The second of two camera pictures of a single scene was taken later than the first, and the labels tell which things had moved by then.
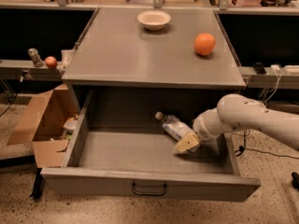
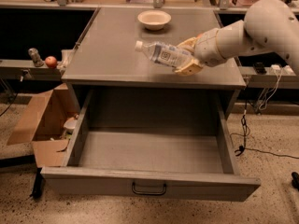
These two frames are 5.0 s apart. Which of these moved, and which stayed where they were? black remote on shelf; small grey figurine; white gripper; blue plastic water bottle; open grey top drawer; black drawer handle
Moved: blue plastic water bottle; white gripper
Stayed: black remote on shelf; open grey top drawer; small grey figurine; black drawer handle
